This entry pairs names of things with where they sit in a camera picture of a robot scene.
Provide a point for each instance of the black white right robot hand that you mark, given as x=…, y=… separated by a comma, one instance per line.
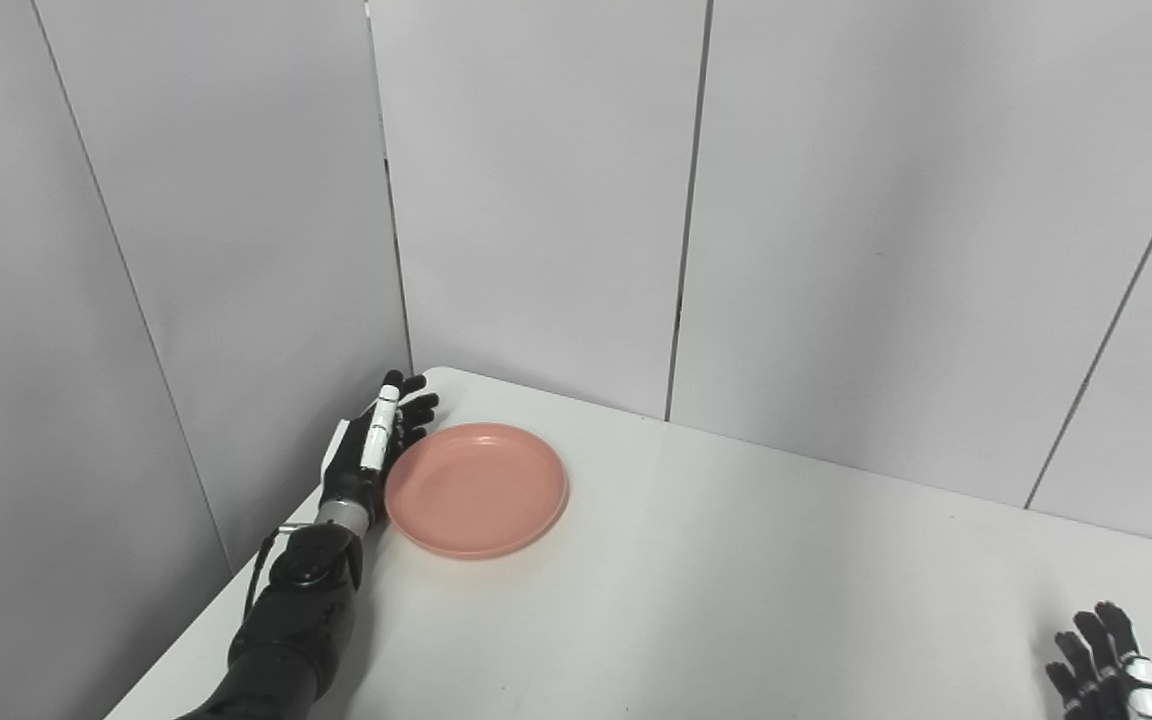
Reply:
x=1111, y=690

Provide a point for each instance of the pink round plate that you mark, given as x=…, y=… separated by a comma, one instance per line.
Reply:
x=476, y=490

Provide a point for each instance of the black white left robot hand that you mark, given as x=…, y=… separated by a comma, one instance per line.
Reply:
x=346, y=475

